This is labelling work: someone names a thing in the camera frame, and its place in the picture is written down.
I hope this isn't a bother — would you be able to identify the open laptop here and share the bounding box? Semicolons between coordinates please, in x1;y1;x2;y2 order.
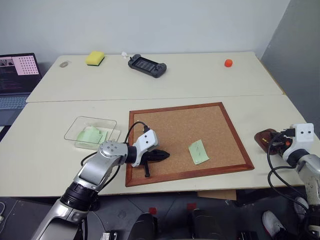
0;52;42;126

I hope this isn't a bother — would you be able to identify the clear plastic box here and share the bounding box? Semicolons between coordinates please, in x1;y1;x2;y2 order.
63;115;122;150

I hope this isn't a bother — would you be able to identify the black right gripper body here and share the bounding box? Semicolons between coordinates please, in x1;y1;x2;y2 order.
269;127;296;154

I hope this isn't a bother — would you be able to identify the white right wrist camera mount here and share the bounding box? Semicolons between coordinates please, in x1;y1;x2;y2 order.
282;122;315;157

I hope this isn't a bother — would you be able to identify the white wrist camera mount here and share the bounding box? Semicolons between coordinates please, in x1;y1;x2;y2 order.
131;129;160;168
282;122;315;157

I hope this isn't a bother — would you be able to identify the wood-framed cork board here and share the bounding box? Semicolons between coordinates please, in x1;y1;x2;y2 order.
124;101;255;188

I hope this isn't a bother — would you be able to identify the dark grey handheld game console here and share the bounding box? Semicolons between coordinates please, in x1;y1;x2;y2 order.
127;53;168;79

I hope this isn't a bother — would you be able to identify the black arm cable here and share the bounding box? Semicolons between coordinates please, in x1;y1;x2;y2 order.
266;138;310;211
124;121;150;146

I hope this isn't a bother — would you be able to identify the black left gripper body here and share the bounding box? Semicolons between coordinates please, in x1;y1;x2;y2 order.
141;149;161;166

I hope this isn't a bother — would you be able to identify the crumpled green sticky note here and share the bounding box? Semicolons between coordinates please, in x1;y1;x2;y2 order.
75;125;109;145

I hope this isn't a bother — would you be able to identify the dark brown wooden tray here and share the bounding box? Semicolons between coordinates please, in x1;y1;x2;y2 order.
253;128;285;155

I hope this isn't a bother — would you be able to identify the dark rounded shape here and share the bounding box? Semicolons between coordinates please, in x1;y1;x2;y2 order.
129;212;159;240

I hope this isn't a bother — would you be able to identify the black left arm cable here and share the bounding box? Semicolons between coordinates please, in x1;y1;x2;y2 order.
124;121;150;146

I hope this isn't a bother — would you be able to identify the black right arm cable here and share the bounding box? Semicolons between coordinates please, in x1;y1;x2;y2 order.
266;138;310;211

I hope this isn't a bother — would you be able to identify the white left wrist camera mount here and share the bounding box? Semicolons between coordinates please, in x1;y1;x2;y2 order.
131;129;160;168

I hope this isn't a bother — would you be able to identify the yellow green-backed sponge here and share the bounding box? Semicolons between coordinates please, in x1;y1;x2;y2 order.
85;50;106;67

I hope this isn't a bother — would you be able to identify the white sneaker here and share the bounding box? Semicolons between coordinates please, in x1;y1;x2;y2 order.
293;196;310;215
261;210;287;237

